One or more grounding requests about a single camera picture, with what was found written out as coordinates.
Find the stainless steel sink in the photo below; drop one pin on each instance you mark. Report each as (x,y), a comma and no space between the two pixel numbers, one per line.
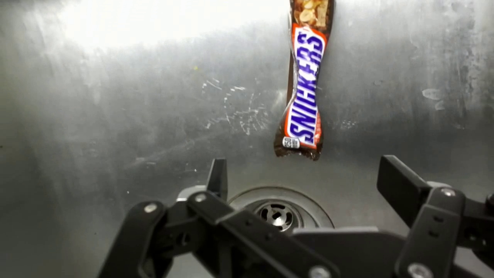
(129,113)

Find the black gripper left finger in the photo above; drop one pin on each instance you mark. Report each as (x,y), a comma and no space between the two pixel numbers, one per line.
(226,232)

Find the snickers bar brown wrapper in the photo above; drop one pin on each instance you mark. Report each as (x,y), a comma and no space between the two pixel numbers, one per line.
(303,98)

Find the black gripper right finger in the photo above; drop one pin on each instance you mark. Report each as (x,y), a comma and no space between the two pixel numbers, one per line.
(437,221)

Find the round metal sink drain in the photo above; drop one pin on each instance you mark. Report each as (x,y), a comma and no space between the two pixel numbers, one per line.
(280,212)

